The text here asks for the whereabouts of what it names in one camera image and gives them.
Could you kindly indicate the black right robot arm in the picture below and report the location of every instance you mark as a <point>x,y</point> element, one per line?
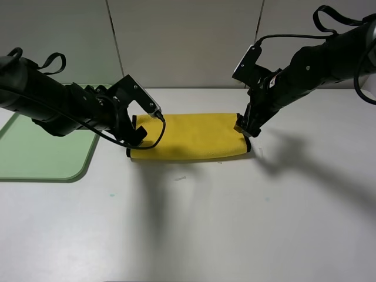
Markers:
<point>348,52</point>

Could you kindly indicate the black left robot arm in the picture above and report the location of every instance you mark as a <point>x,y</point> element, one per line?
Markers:
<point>62,109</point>

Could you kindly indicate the green plastic tray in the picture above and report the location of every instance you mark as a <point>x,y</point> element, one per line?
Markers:
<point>29,154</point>

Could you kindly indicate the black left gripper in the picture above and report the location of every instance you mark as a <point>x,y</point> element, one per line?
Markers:
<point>114,117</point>

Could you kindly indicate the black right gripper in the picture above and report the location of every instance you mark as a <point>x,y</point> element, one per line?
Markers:
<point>266,99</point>

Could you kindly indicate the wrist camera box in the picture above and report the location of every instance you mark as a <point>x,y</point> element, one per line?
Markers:
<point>247,71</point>
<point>128,90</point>

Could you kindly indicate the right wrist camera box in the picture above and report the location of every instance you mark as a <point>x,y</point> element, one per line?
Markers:
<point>247,71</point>

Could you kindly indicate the yellow towel with black trim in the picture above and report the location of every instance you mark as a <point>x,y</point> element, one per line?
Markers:
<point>197,136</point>

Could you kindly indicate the clear tape strip lower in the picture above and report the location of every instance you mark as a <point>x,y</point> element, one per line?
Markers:
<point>180,178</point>

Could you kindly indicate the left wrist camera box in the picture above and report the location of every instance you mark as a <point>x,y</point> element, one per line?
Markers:
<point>128,90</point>

